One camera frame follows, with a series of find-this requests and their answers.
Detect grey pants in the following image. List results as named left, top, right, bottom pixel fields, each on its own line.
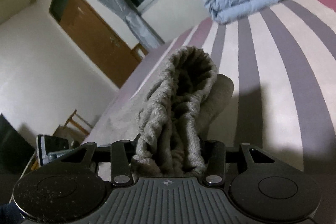
left=88, top=46, right=234, bottom=177

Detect small device on stand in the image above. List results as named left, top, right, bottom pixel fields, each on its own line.
left=36, top=135, right=81, bottom=167

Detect wooden chair by curtain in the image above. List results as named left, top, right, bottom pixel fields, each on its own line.
left=131, top=43, right=148, bottom=62

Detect dark cabinet corner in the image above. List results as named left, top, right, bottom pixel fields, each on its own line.
left=0, top=114, right=35, bottom=174

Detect striped bed sheet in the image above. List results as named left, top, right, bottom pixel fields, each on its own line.
left=81, top=0, right=336, bottom=175

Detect brown wooden door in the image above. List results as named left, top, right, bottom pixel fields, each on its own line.
left=49, top=0, right=140, bottom=88

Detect wooden chair by wall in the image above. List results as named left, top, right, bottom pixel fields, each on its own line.
left=52, top=109, right=93, bottom=139

